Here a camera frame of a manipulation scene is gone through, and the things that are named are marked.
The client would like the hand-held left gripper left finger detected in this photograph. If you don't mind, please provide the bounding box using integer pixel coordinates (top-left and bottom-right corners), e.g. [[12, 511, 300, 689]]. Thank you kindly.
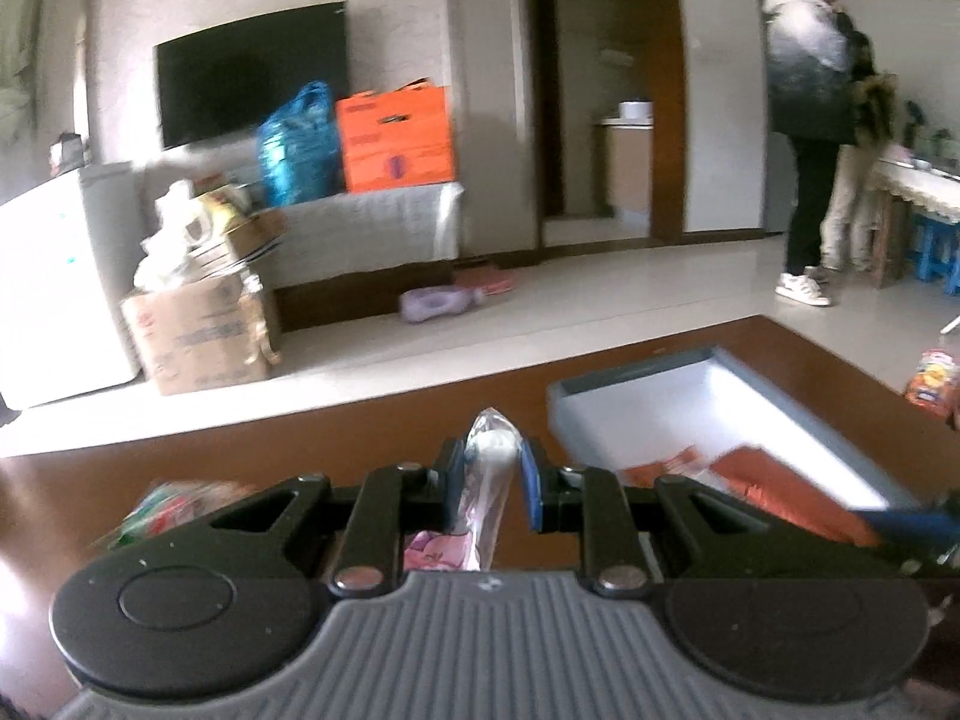
[[105, 436, 468, 599]]

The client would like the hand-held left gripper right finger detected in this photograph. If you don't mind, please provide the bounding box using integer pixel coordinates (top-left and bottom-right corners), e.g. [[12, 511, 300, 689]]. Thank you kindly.
[[520, 435, 916, 601]]

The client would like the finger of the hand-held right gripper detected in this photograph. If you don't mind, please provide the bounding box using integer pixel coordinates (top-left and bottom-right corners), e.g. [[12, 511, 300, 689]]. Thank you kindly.
[[847, 499, 960, 565]]

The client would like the clear silver packet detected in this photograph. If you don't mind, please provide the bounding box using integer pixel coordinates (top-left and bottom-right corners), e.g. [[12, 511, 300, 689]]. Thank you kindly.
[[463, 408, 524, 572]]

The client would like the dark red snack packet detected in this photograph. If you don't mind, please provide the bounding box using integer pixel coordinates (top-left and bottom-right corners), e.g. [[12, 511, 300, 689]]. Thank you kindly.
[[622, 445, 707, 488]]

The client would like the orange-red snack packet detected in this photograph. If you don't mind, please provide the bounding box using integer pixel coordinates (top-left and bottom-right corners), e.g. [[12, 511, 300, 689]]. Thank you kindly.
[[709, 445, 880, 547]]

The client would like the grey box white inside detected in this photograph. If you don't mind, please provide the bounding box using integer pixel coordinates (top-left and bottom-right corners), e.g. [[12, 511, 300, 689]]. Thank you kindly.
[[547, 348, 925, 520]]

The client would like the green snack bag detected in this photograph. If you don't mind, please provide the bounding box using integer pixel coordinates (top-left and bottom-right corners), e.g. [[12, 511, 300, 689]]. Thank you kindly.
[[111, 480, 257, 550]]

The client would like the pink printed packet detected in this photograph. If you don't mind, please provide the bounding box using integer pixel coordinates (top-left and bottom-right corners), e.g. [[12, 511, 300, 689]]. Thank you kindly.
[[403, 529, 467, 572]]

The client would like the orange snack bag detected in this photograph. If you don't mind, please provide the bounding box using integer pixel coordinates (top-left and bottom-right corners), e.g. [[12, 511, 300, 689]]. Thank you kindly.
[[903, 348, 960, 422]]

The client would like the purple bottle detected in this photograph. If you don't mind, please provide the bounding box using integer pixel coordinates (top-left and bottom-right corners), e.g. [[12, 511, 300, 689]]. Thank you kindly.
[[399, 286, 482, 326]]

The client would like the white cloth covered cabinet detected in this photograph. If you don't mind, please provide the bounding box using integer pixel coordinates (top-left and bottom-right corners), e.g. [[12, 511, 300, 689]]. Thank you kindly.
[[259, 181, 467, 332]]

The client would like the blue stool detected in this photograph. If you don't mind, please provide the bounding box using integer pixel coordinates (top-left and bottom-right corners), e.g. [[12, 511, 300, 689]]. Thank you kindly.
[[906, 213, 960, 287]]

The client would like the large cardboard box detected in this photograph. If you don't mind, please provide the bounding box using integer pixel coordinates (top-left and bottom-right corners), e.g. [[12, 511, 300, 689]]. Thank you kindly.
[[121, 273, 283, 397]]

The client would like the small cardboard box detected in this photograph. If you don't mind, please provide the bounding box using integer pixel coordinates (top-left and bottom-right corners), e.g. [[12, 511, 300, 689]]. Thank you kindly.
[[223, 210, 290, 265]]

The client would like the lace covered side table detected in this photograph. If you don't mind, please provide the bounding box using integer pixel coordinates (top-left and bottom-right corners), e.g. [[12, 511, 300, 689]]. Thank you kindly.
[[868, 153, 960, 290]]

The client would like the wooden kitchen cabinet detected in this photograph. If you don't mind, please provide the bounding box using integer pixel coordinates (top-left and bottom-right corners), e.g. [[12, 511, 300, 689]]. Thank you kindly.
[[595, 117, 654, 220]]

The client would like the orange carton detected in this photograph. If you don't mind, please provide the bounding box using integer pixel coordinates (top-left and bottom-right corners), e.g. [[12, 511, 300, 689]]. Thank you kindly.
[[334, 78, 458, 194]]

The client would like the yellow tape roll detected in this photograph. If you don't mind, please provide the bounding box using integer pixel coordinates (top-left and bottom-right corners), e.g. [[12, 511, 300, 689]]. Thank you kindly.
[[191, 187, 253, 235]]

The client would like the blue plastic bag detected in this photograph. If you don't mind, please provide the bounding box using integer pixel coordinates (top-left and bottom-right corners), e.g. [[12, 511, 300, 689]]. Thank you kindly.
[[256, 80, 343, 208]]

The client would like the white plastic bag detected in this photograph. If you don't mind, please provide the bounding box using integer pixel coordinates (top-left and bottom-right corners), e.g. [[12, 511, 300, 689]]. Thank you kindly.
[[133, 179, 205, 290]]

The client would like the white chest freezer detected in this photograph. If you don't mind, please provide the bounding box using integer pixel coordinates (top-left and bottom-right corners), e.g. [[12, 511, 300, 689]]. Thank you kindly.
[[0, 161, 145, 410]]

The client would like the dark jar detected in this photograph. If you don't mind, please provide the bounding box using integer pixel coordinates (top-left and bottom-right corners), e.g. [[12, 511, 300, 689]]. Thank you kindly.
[[50, 133, 85, 175]]

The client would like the white tied curtain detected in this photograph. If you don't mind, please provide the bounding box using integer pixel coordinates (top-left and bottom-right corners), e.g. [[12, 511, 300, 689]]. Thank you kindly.
[[0, 0, 40, 145]]

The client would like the black wall television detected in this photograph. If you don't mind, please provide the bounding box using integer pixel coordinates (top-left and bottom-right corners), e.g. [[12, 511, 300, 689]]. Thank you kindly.
[[154, 1, 350, 152]]

